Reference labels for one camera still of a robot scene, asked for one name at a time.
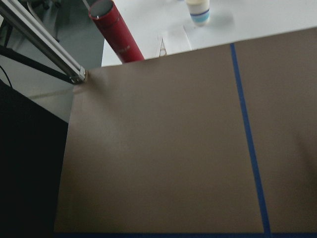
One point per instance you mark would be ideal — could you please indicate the white paper cup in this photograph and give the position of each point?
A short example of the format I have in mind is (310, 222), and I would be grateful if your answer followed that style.
(199, 11)

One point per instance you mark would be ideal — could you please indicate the red cylinder object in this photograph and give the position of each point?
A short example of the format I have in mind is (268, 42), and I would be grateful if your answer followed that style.
(112, 26)

